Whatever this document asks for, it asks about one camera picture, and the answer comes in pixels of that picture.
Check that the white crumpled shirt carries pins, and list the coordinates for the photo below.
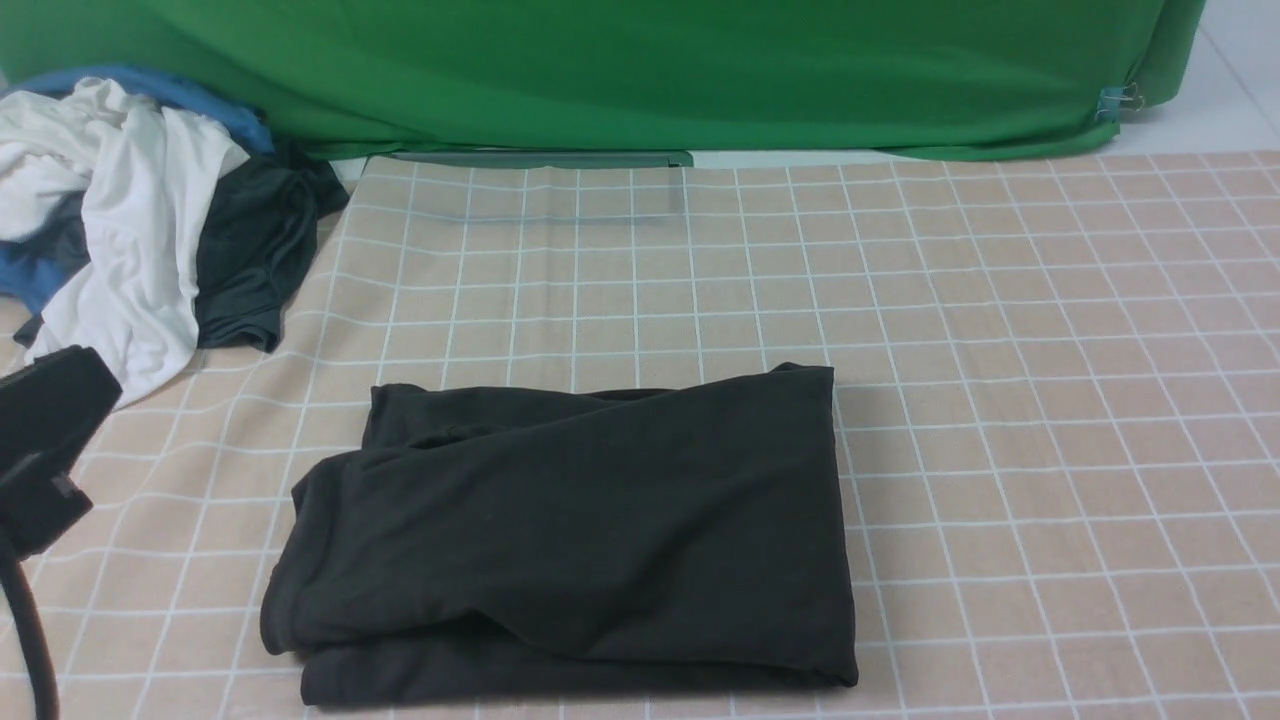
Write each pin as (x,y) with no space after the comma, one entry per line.
(146,175)

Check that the beige checkered tablecloth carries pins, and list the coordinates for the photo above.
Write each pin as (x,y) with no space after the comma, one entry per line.
(1058,403)

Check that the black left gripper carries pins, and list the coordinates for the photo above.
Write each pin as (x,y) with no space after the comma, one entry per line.
(50,410)

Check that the green backdrop cloth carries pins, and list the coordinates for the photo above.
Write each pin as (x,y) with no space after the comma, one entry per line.
(933,80)

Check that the blue binder clip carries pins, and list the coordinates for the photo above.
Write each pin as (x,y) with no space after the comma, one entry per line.
(1115,101)

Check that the blue crumpled garment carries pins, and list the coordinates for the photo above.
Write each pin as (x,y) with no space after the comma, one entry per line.
(170,95)

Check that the dark teal crumpled garment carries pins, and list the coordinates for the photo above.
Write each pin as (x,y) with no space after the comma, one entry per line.
(259,241)

